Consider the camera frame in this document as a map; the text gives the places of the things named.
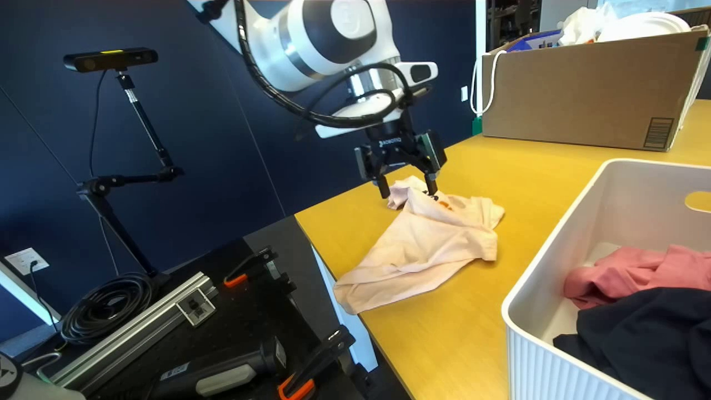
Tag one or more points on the black articulated camera stand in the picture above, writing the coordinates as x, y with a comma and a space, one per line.
158, 177

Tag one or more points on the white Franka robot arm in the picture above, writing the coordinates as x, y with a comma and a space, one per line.
318, 37

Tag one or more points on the white plastic bin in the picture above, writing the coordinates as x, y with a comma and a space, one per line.
546, 357

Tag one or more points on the black stereo camera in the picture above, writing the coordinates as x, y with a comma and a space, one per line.
96, 60

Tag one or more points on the white wall outlet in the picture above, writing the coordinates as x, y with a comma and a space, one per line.
25, 261

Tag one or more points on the cream printed t-shirt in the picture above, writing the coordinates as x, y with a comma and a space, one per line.
423, 251

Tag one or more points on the blue flat item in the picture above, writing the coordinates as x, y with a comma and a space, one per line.
541, 40

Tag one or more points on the aluminium extrusion rail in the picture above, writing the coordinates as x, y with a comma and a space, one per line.
134, 336

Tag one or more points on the pink cloth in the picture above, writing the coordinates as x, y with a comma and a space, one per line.
622, 274

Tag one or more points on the dark navy cloth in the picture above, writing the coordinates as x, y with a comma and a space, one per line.
652, 341

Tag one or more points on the brown cardboard box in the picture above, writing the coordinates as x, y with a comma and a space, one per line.
591, 90

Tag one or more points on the black orange bar clamp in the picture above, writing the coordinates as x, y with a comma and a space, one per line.
318, 364
251, 267

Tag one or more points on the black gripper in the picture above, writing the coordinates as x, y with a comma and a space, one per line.
395, 151

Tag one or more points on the white cloth bag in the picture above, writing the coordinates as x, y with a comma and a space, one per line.
636, 25

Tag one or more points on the silver metal frame bar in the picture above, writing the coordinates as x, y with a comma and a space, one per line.
30, 297

